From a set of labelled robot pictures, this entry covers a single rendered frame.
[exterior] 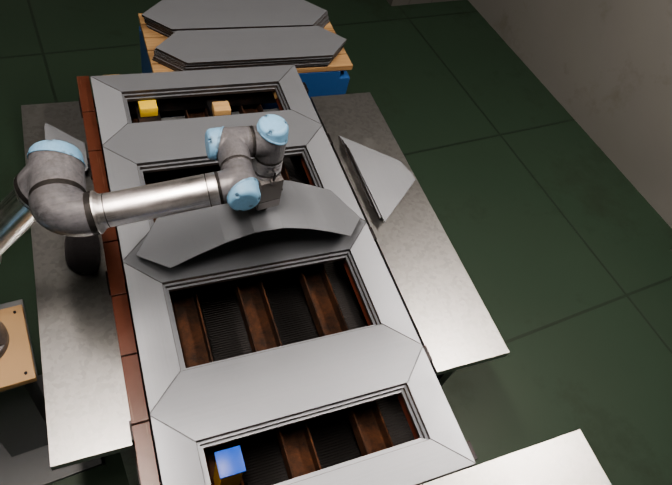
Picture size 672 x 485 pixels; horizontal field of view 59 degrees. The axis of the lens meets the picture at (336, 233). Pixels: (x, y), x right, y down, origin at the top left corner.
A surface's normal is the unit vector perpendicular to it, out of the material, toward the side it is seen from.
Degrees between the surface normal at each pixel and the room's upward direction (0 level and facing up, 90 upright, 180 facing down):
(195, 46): 0
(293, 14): 0
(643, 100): 90
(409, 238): 0
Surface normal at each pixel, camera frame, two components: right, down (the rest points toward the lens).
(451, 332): 0.20, -0.59
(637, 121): -0.89, 0.22
